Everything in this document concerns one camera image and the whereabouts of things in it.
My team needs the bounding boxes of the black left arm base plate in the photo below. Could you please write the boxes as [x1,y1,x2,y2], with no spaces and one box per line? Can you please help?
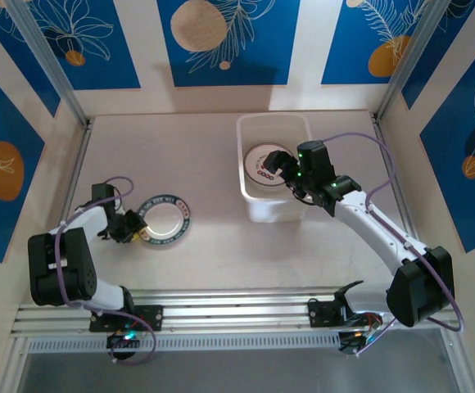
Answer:
[88,305,165,332]

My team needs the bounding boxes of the aluminium mounting rail beam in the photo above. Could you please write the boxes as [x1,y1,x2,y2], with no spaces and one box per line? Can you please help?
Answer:
[10,286,464,339]

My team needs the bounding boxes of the translucent white plastic bin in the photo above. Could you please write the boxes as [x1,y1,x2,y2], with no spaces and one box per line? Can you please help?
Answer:
[236,113,314,224]

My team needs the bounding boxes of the white slotted cable duct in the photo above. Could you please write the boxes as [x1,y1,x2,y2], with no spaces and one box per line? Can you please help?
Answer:
[26,330,343,355]

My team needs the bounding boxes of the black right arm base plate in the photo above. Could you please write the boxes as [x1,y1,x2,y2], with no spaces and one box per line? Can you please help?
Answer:
[307,300,382,328]

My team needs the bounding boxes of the aluminium frame post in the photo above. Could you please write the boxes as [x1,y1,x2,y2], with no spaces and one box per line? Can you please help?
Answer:
[6,0,91,128]
[374,0,447,122]

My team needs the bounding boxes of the grey metal panel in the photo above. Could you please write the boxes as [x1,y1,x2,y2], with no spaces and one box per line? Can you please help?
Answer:
[14,350,464,393]

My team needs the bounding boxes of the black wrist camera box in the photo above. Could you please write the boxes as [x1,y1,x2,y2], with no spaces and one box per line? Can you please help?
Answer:
[91,183,118,206]
[296,140,336,181]

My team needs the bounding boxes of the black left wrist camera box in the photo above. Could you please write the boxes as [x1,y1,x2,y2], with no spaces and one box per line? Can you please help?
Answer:
[91,183,118,206]

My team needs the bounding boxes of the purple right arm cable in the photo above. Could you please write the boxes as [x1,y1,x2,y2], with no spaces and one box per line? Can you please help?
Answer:
[322,132,466,358]

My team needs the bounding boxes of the aluminium side rail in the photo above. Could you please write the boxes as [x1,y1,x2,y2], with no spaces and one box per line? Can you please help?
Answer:
[374,116,435,294]
[34,120,95,304]

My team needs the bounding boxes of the white plate red characters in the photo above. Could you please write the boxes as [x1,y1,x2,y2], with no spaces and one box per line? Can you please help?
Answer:
[243,142,300,190]

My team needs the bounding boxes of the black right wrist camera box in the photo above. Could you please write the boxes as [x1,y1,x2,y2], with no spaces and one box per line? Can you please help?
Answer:
[296,140,336,181]

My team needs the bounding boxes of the dark green text rim plate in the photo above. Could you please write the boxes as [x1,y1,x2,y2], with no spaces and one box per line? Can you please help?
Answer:
[135,192,192,250]

